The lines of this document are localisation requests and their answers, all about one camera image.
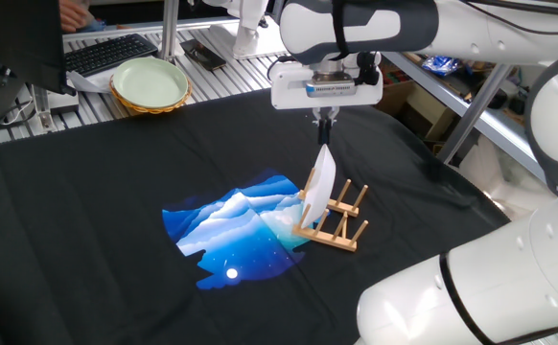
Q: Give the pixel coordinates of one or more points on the silver shelf rail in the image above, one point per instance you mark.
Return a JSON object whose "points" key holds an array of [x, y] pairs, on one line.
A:
{"points": [[499, 129]]}

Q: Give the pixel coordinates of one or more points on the blue plastic bag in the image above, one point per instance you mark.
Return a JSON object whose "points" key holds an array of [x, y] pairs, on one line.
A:
{"points": [[441, 63]]}

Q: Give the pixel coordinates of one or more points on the black keyboard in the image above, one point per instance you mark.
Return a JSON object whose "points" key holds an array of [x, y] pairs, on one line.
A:
{"points": [[106, 52]]}

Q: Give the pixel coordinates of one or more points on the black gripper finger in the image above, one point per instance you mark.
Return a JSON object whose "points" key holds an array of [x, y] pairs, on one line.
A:
{"points": [[329, 128], [321, 129]]}

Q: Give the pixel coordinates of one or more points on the black smartphone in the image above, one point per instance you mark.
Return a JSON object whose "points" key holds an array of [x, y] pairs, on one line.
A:
{"points": [[203, 55]]}

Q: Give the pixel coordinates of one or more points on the pale green plate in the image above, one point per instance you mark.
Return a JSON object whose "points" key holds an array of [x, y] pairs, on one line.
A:
{"points": [[149, 81]]}

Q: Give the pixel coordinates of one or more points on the aluminium upright post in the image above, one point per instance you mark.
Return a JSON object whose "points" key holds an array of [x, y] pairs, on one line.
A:
{"points": [[169, 29]]}

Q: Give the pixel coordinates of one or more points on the black monitor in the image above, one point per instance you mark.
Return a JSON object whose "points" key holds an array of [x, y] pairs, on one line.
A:
{"points": [[15, 38]]}

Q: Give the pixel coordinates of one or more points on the woven wicker basket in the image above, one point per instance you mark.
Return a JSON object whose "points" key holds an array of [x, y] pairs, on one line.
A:
{"points": [[154, 110]]}

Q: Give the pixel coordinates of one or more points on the bare person hand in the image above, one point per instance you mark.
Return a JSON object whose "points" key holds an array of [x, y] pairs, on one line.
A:
{"points": [[70, 16]]}

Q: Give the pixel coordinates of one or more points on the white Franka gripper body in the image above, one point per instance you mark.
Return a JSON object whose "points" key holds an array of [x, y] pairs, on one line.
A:
{"points": [[288, 88]]}

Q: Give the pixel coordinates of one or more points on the black cloth with blue print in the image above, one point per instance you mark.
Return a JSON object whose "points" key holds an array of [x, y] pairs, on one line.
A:
{"points": [[68, 215]]}

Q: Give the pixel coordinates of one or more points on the wooden dish rack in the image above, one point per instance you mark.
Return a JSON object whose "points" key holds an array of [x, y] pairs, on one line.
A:
{"points": [[336, 235]]}

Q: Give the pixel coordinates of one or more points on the white round plate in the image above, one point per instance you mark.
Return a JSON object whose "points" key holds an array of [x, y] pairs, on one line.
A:
{"points": [[319, 191]]}

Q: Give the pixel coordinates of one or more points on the white paper sheet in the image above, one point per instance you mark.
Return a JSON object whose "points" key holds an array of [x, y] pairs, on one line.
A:
{"points": [[87, 82]]}

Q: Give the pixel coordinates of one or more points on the silver wrist camera blue ends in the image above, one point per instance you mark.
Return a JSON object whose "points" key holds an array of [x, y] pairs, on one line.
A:
{"points": [[331, 87]]}

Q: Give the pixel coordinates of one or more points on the colourful block toy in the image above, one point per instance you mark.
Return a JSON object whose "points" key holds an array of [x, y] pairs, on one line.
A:
{"points": [[391, 76]]}

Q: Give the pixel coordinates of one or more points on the cardboard box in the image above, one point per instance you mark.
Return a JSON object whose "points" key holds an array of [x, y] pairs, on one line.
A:
{"points": [[418, 110]]}

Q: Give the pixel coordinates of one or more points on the white stand on grey plate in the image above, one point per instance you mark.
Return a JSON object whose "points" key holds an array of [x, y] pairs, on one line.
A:
{"points": [[250, 40]]}

